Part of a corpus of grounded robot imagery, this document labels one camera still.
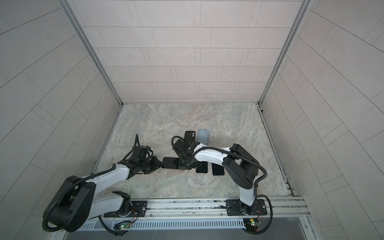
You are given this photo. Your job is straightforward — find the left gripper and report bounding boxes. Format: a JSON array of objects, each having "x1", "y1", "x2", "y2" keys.
[{"x1": 138, "y1": 156, "x2": 166, "y2": 174}]

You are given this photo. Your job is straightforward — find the purple-edged black phone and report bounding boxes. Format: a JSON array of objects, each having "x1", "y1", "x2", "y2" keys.
[{"x1": 162, "y1": 157, "x2": 180, "y2": 170}]

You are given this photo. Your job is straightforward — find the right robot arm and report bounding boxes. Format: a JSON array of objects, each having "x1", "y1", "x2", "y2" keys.
[{"x1": 173, "y1": 140, "x2": 267, "y2": 215}]

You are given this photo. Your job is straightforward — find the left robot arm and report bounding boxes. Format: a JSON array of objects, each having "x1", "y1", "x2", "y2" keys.
[{"x1": 42, "y1": 156, "x2": 163, "y2": 233}]

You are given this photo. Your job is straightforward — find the black phone case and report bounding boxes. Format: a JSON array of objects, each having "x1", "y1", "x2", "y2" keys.
[{"x1": 184, "y1": 131, "x2": 196, "y2": 143}]

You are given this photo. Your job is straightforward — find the light blue phone case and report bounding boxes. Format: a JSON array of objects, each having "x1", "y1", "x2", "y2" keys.
[{"x1": 197, "y1": 129, "x2": 210, "y2": 146}]

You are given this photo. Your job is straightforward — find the middle black phone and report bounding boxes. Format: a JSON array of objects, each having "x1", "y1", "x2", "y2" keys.
[{"x1": 196, "y1": 162, "x2": 208, "y2": 174}]

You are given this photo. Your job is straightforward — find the right black phone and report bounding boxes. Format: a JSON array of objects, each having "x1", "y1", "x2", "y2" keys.
[{"x1": 212, "y1": 163, "x2": 225, "y2": 176}]

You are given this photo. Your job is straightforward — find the left circuit board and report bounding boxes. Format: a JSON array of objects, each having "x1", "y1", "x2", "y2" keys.
[{"x1": 114, "y1": 221, "x2": 132, "y2": 231}]

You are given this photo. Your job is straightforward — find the circuit board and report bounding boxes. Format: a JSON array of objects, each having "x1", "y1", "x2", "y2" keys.
[
  {"x1": 243, "y1": 219, "x2": 263, "y2": 232},
  {"x1": 114, "y1": 221, "x2": 132, "y2": 231}
]

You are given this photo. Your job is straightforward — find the ventilation grille strip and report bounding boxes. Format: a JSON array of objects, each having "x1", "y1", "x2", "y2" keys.
[{"x1": 77, "y1": 218, "x2": 245, "y2": 231}]

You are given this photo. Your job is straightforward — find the right circuit board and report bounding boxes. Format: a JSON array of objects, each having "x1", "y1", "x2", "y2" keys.
[{"x1": 243, "y1": 219, "x2": 263, "y2": 232}]

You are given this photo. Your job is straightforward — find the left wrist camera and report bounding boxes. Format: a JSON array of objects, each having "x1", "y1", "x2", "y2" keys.
[{"x1": 132, "y1": 146, "x2": 151, "y2": 159}]

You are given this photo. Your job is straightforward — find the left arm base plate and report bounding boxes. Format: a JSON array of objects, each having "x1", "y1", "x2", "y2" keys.
[{"x1": 103, "y1": 201, "x2": 148, "y2": 218}]

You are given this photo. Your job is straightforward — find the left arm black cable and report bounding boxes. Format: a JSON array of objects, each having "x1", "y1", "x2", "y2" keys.
[{"x1": 41, "y1": 133, "x2": 140, "y2": 237}]

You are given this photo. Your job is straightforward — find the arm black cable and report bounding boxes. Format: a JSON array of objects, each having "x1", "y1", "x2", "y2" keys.
[
  {"x1": 41, "y1": 133, "x2": 140, "y2": 237},
  {"x1": 170, "y1": 135, "x2": 274, "y2": 235}
]

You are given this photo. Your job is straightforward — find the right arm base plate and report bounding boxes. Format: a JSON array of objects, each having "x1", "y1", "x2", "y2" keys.
[{"x1": 226, "y1": 199, "x2": 268, "y2": 216}]

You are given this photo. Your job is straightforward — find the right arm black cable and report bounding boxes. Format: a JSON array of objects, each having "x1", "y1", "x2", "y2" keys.
[{"x1": 170, "y1": 135, "x2": 274, "y2": 235}]

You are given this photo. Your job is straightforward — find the aluminium mounting rail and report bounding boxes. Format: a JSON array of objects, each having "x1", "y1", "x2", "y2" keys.
[{"x1": 58, "y1": 196, "x2": 310, "y2": 222}]

